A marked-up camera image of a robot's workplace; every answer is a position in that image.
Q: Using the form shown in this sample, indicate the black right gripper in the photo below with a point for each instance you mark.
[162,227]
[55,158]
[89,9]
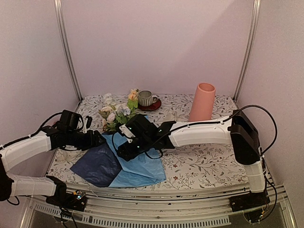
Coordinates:
[128,154]

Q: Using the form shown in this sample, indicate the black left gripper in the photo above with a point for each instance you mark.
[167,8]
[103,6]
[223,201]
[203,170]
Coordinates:
[91,143]

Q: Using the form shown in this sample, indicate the blue wrapping paper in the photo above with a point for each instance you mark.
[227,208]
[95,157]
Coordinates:
[102,167]

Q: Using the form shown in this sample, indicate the artificial flower bouquet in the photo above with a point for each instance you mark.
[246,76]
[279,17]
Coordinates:
[116,114]

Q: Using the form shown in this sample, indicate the cream printed ribbon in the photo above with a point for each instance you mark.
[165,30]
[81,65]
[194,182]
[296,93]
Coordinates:
[65,156]

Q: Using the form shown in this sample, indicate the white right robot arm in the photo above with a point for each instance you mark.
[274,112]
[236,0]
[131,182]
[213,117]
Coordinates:
[235,130]

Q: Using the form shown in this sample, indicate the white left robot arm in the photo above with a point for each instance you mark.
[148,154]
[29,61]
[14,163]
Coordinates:
[18,151]

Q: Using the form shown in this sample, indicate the pink vase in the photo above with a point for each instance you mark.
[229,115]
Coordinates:
[202,106]

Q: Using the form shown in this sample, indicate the dark red saucer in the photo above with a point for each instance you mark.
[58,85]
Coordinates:
[153,107]

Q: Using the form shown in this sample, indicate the striped ceramic cup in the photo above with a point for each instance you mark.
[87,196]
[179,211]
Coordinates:
[146,98]

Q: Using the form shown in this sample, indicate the floral tablecloth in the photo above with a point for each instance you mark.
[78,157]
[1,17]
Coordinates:
[188,167]

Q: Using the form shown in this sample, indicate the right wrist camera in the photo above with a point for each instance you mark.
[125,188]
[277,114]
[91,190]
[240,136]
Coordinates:
[126,132]

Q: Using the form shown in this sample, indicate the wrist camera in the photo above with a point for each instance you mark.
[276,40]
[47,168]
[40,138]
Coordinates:
[86,124]
[126,132]

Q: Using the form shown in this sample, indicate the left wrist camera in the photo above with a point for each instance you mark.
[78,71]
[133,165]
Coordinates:
[86,124]

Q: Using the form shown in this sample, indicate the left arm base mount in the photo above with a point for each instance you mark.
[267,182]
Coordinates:
[75,200]

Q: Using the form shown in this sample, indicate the aluminium front rail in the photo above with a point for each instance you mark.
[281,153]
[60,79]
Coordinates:
[194,208]

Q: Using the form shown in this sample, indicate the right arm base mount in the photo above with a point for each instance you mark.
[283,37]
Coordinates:
[256,203]

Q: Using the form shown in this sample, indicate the left aluminium frame post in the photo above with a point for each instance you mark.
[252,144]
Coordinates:
[66,49]

